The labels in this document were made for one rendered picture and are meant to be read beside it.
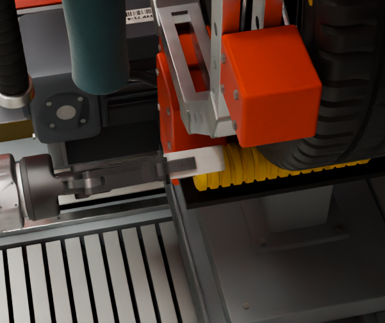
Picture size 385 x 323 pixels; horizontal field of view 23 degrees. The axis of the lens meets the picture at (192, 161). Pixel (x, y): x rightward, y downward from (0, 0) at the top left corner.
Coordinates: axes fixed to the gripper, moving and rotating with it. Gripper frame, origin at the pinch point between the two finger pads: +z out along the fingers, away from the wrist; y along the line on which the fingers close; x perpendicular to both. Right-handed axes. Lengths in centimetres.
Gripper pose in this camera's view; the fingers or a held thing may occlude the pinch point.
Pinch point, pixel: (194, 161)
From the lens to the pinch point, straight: 110.7
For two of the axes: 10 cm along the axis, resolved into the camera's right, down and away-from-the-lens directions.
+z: 9.8, -1.6, 1.4
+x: -1.5, -9.9, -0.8
